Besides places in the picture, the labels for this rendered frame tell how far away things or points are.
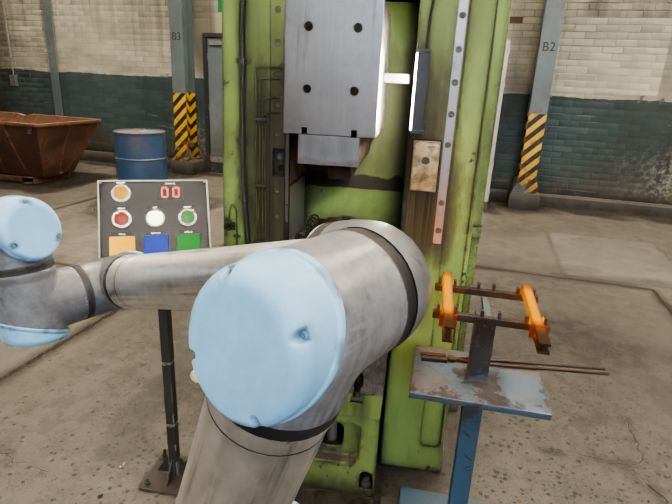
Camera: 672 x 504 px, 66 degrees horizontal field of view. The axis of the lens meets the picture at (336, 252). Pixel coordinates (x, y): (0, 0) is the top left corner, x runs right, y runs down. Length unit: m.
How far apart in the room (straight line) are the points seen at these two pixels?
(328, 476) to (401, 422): 0.36
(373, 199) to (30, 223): 1.58
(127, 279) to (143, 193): 0.97
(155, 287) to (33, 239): 0.19
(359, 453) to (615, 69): 6.51
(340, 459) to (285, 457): 1.69
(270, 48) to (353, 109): 0.38
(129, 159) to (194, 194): 4.51
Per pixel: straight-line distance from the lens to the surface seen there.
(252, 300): 0.34
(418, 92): 1.76
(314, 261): 0.36
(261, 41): 1.87
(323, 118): 1.68
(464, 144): 1.82
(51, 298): 0.86
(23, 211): 0.83
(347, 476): 2.15
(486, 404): 1.59
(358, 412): 1.96
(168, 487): 2.28
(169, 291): 0.73
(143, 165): 6.24
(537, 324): 1.46
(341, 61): 1.67
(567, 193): 7.82
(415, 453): 2.31
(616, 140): 7.82
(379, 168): 2.16
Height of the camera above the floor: 1.53
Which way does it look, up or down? 18 degrees down
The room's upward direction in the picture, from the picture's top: 3 degrees clockwise
